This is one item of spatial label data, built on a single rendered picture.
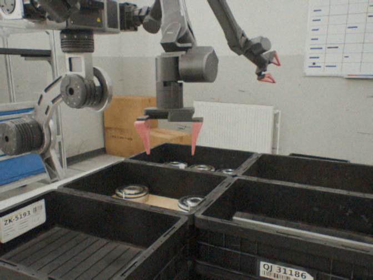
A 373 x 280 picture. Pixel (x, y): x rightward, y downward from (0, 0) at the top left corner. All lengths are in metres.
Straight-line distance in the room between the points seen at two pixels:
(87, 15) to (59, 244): 0.94
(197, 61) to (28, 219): 0.55
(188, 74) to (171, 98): 0.06
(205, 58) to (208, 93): 3.68
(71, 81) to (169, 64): 0.86
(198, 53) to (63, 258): 0.53
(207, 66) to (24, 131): 1.33
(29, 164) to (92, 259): 2.38
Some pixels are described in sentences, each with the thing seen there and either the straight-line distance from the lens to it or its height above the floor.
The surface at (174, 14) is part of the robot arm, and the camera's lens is 0.80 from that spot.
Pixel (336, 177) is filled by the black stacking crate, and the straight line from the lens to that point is 1.27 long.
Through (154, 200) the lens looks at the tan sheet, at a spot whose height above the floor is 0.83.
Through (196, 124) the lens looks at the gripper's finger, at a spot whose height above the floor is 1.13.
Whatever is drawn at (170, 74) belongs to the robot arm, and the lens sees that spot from 0.70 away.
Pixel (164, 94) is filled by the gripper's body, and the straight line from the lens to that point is 0.71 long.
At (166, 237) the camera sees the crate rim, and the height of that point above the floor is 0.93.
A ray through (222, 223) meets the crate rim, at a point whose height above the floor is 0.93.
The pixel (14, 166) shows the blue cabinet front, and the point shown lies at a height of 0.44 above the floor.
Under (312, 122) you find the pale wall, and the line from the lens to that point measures 3.96.
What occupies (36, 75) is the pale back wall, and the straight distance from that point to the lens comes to 4.19.
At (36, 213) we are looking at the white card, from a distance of 0.94.
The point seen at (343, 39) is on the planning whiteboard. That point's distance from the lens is 3.87.
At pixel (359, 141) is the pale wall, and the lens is 3.93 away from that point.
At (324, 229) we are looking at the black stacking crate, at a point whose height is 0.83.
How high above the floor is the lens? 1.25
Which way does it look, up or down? 13 degrees down
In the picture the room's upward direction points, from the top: straight up
